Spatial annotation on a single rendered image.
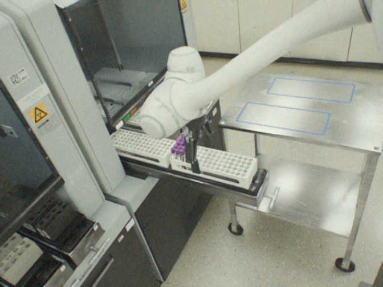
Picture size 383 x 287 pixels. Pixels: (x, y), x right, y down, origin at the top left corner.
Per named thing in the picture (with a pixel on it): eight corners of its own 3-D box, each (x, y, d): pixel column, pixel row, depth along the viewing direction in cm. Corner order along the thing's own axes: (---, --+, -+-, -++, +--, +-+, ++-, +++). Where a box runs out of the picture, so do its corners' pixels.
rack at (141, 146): (108, 154, 134) (102, 143, 130) (122, 139, 140) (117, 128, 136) (167, 169, 121) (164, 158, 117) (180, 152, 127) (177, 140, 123)
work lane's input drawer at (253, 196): (104, 167, 139) (96, 151, 133) (122, 146, 148) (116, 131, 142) (270, 216, 106) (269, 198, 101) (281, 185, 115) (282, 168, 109)
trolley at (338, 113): (227, 233, 188) (210, 122, 136) (253, 179, 218) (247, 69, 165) (355, 277, 159) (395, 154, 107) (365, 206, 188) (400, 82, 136)
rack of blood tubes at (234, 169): (172, 171, 120) (168, 159, 116) (184, 154, 126) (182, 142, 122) (248, 192, 107) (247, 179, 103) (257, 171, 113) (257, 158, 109)
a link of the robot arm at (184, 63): (181, 86, 104) (164, 110, 95) (172, 40, 94) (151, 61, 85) (213, 89, 100) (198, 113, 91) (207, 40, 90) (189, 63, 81)
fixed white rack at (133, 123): (105, 126, 150) (100, 115, 146) (117, 114, 156) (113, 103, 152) (157, 138, 137) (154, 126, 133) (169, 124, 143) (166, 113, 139)
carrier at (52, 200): (59, 206, 113) (52, 195, 109) (64, 208, 112) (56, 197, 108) (34, 233, 106) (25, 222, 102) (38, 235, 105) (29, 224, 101)
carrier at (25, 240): (35, 247, 102) (25, 236, 98) (39, 249, 101) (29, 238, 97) (4, 280, 94) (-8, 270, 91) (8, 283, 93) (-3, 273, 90)
